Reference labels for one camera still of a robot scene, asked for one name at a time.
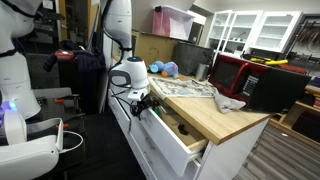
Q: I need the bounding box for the white cable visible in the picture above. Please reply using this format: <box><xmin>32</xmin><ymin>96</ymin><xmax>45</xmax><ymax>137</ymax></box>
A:
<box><xmin>59</xmin><ymin>130</ymin><xmax>85</xmax><ymax>154</ymax></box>

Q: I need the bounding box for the red black microwave oven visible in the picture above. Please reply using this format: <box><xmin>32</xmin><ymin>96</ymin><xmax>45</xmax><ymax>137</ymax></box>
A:
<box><xmin>208</xmin><ymin>54</ymin><xmax>313</xmax><ymax>114</ymax></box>

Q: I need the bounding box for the brown cardboard panel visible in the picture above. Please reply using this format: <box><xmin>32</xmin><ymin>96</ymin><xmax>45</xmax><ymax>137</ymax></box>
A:
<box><xmin>131</xmin><ymin>30</ymin><xmax>181</xmax><ymax>68</ymax></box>

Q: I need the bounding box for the grey metal work table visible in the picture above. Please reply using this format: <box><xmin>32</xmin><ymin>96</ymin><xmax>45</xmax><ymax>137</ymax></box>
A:
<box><xmin>31</xmin><ymin>87</ymin><xmax>86</xmax><ymax>134</ymax></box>

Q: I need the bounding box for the white drawer cabinet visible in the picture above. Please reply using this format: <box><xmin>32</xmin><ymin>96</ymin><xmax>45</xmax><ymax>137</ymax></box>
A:
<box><xmin>106</xmin><ymin>71</ymin><xmax>273</xmax><ymax>180</ymax></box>

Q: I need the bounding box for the yellow black tool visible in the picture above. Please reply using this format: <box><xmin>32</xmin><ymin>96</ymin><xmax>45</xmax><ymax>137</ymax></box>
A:
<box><xmin>249</xmin><ymin>57</ymin><xmax>289</xmax><ymax>67</ymax></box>

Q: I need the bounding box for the white patterned cloth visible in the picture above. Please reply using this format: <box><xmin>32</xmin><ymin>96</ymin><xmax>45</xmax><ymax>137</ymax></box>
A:
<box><xmin>147</xmin><ymin>76</ymin><xmax>219</xmax><ymax>100</ymax></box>

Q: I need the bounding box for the white wall plate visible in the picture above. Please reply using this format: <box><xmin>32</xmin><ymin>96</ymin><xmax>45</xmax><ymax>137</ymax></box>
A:
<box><xmin>42</xmin><ymin>0</ymin><xmax>54</xmax><ymax>10</ymax></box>

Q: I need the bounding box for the white glass door cabinet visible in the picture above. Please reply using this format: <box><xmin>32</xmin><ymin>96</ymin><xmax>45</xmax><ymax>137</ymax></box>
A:
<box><xmin>204</xmin><ymin>9</ymin><xmax>304</xmax><ymax>58</ymax></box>

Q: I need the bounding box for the black knob with metal bolt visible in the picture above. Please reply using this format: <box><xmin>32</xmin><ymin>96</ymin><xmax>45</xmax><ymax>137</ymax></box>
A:
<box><xmin>177</xmin><ymin>123</ymin><xmax>190</xmax><ymax>136</ymax></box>

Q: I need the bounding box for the blue bin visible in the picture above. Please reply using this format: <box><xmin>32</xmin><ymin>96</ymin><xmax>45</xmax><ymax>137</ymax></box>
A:
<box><xmin>308</xmin><ymin>75</ymin><xmax>320</xmax><ymax>88</ymax></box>

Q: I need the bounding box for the blue plush toy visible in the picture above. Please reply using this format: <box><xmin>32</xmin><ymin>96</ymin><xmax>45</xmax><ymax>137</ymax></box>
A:
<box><xmin>148</xmin><ymin>60</ymin><xmax>183</xmax><ymax>80</ymax></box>

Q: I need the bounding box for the silver metal cup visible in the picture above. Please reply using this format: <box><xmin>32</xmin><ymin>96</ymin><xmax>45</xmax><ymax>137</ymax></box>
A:
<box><xmin>195</xmin><ymin>63</ymin><xmax>210</xmax><ymax>82</ymax></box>

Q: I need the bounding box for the orange handled clamp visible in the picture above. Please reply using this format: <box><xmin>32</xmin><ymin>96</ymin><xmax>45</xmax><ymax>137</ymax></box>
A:
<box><xmin>54</xmin><ymin>95</ymin><xmax>80</xmax><ymax>104</ymax></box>
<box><xmin>54</xmin><ymin>123</ymin><xmax>71</xmax><ymax>130</ymax></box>

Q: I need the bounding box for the grey crumpled rag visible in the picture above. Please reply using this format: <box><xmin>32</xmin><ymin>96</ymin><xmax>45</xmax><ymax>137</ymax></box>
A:
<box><xmin>213</xmin><ymin>92</ymin><xmax>247</xmax><ymax>114</ymax></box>

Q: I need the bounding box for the wooden shelf unit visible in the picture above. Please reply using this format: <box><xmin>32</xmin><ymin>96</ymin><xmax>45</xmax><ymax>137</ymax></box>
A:
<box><xmin>268</xmin><ymin>84</ymin><xmax>320</xmax><ymax>149</ymax></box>

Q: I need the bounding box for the pink plastic storage bin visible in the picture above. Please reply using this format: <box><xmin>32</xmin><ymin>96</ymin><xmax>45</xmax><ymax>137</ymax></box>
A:
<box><xmin>152</xmin><ymin>5</ymin><xmax>195</xmax><ymax>41</ymax></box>

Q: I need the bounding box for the black wall tool rack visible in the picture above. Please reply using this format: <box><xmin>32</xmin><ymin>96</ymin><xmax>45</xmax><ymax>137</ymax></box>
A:
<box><xmin>288</xmin><ymin>14</ymin><xmax>320</xmax><ymax>66</ymax></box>

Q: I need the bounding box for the black storage cabinet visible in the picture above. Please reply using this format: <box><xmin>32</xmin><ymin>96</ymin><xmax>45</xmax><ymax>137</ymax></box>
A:
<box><xmin>57</xmin><ymin>59</ymin><xmax>109</xmax><ymax>114</ymax></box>

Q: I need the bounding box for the dark jacket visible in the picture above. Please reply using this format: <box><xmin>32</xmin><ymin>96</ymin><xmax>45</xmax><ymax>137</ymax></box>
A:
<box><xmin>43</xmin><ymin>39</ymin><xmax>108</xmax><ymax>73</ymax></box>

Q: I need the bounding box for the dark grey fabric bin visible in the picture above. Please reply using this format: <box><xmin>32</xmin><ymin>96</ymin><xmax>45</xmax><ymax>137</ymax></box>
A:
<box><xmin>172</xmin><ymin>41</ymin><xmax>214</xmax><ymax>77</ymax></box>

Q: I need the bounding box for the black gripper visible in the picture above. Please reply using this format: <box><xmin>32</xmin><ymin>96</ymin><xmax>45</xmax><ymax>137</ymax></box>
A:
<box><xmin>129</xmin><ymin>97</ymin><xmax>161</xmax><ymax>121</ymax></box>

